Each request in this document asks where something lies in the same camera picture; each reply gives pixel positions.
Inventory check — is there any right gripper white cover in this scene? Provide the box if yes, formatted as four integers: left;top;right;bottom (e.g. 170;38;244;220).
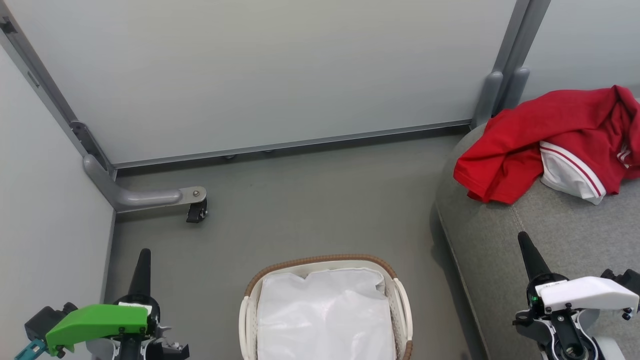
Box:
514;231;640;360

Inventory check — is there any red and white shirt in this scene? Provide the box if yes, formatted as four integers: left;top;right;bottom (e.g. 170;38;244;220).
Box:
453;85;640;206

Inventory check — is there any teal cable connector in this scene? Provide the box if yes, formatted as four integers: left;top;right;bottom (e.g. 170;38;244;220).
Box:
14;339;49;360

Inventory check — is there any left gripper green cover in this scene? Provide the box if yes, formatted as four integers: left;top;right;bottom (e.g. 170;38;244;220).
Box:
45;248;162;360

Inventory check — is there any grey fabric sofa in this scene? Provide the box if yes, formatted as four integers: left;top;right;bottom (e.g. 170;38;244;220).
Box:
434;92;640;360

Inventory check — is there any white laundry basket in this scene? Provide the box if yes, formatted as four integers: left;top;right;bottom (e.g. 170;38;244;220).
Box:
238;254;414;360

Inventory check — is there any grey partition corner post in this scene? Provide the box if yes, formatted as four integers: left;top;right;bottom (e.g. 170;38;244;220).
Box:
0;14;118;176

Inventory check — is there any grey double partition post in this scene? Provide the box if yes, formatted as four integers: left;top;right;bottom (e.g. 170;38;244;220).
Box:
470;0;552;130

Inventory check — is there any grey partition bottom rail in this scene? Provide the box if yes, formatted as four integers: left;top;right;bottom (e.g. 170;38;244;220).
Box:
111;119;475;170

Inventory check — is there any grey partition foot with caster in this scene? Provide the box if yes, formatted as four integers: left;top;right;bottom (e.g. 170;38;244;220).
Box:
83;154;209;224

